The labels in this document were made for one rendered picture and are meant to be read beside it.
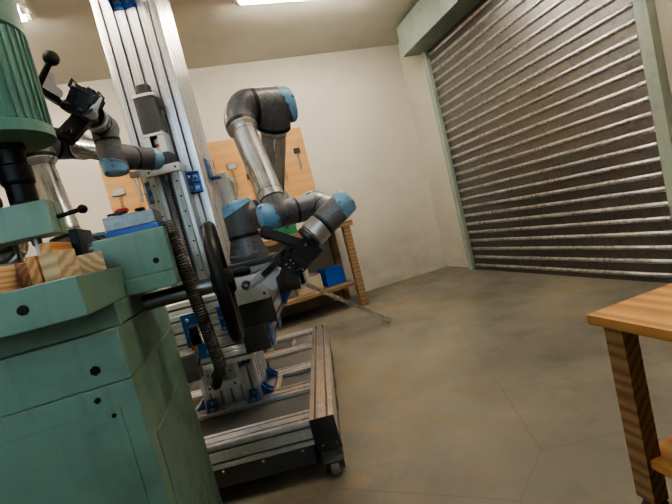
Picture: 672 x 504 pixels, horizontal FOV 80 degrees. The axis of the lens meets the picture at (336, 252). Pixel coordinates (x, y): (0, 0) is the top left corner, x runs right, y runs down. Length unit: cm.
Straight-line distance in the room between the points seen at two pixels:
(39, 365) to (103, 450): 18
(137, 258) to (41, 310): 25
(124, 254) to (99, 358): 21
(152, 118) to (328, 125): 310
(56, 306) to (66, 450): 27
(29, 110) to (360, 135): 399
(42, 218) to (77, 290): 35
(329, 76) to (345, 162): 96
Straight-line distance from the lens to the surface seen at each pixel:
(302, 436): 154
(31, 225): 101
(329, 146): 458
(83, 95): 129
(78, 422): 83
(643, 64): 306
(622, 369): 115
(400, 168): 485
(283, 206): 112
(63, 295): 68
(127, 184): 435
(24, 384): 84
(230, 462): 161
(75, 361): 81
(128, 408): 81
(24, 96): 104
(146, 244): 88
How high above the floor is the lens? 89
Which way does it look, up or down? 5 degrees down
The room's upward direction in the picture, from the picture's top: 14 degrees counter-clockwise
